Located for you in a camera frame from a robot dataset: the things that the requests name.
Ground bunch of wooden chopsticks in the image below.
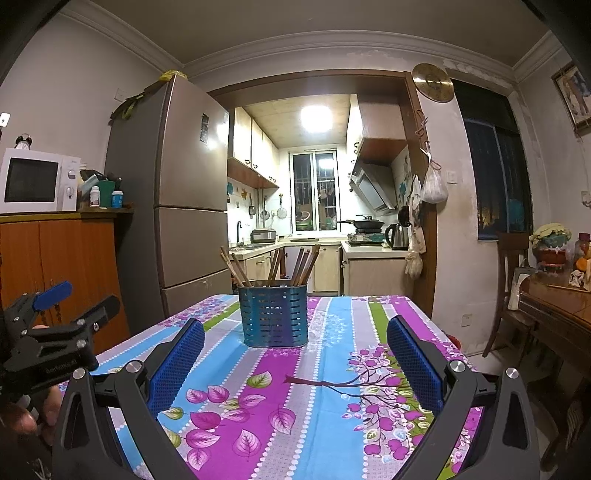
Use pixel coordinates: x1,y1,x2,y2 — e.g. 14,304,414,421
220,244,322,287

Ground potted flower plant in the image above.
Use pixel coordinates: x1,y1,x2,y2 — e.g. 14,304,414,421
529,222,573,273

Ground dark room window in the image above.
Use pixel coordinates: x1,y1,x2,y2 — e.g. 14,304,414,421
450,78,533,241

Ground white hanging plastic bag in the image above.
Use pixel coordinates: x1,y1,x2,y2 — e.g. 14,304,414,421
420,159,449,204

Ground hanging cloth bags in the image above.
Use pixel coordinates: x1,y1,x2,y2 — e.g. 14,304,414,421
397,175,426,280

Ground brown metallic refrigerator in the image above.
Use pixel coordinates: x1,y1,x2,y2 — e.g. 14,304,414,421
105,74,232,341

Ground blue perforated utensil holder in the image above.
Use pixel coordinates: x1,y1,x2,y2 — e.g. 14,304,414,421
236,278,309,348

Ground dark crumpled bag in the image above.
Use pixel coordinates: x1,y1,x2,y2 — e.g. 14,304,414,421
109,82,160,123

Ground floral striped tablecloth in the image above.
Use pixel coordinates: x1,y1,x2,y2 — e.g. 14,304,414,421
95,294,486,480

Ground dark wooden sideboard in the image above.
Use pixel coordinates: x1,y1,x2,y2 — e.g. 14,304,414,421
516,270,591,468

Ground upper kitchen cabinets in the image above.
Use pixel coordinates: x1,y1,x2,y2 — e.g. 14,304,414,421
228,106,280,189

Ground steel range hood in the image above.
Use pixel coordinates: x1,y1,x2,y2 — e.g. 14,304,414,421
348,159,399,214

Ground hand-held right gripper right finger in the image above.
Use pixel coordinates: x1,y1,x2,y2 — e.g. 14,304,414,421
386,315,542,480

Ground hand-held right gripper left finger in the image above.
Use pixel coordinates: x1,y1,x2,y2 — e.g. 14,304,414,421
52,317,207,480

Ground orange wooden cabinet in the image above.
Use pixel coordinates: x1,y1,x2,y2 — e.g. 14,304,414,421
0,208,136,371

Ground steel electric kettle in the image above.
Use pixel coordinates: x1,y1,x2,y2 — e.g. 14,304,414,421
385,222,412,251

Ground barred kitchen window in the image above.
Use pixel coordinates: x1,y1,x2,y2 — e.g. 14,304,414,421
290,151,341,232

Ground ceiling light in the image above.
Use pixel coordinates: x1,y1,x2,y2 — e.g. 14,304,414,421
300,106,331,135

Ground brown wooden doorway frame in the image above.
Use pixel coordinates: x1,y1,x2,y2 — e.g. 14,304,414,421
208,71,438,319

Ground framed wall picture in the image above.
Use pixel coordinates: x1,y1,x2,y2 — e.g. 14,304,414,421
551,62,591,135

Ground gold round wall clock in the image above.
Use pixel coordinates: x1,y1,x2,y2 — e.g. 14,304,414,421
412,63,455,103

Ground person's left hand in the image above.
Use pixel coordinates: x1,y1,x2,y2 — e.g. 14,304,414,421
0,384,64,437

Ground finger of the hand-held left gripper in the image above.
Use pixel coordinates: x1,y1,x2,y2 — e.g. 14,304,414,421
7,280,74,326
29,295,122,345

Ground wooden chair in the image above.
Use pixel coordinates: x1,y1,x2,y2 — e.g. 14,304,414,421
482,232,533,359

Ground black wok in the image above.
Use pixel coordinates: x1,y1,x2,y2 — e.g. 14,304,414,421
337,214,386,232

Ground lower kitchen cabinets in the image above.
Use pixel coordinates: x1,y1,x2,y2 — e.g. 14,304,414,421
230,239,413,297

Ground white microwave oven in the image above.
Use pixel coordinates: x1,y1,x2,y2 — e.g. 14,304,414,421
0,148,82,214

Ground kitchen cabinets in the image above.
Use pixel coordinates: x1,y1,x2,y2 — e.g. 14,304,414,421
230,239,413,297
228,106,280,189

